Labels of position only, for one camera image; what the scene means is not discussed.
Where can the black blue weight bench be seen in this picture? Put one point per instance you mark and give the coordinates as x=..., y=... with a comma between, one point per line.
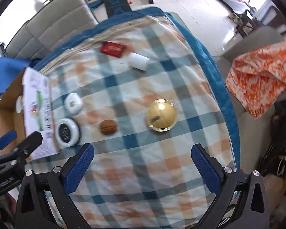
x=116, y=3

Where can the blue foam mat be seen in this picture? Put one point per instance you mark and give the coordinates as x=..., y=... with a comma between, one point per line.
x=4, y=74

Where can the cardboard box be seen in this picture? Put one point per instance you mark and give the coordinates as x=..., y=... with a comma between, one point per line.
x=7, y=114

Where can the small white round case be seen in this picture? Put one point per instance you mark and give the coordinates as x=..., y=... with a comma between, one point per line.
x=73, y=103

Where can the gold lid glass jar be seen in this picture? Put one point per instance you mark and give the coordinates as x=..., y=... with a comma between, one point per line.
x=160, y=115

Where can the treadmill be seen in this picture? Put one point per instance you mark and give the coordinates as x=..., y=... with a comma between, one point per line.
x=236, y=4

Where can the orange white patterned cloth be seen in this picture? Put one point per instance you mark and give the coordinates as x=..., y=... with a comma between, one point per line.
x=259, y=76

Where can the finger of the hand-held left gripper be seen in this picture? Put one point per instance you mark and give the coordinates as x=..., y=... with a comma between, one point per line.
x=32, y=139
x=5, y=138

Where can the black lid white jar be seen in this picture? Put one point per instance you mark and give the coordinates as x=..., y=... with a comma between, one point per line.
x=67, y=132

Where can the black chair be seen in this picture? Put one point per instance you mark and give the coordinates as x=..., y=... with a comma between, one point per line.
x=246, y=22

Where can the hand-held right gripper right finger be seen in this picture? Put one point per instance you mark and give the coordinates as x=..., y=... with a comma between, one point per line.
x=205, y=169

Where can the checkered blanket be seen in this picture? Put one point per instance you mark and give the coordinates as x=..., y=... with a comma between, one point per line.
x=143, y=152

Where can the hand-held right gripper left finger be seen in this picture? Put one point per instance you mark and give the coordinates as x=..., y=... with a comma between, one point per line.
x=79, y=167

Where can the beige chair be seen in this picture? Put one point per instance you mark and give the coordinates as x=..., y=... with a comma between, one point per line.
x=259, y=38

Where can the red box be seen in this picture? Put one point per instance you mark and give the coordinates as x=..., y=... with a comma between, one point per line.
x=112, y=49

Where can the white cylindrical bottle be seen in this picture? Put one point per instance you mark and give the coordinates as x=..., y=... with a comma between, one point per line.
x=138, y=62

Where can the brown walnut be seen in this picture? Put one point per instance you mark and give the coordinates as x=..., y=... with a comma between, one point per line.
x=108, y=127

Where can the person's left forearm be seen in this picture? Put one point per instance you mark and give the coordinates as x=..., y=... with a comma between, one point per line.
x=10, y=207

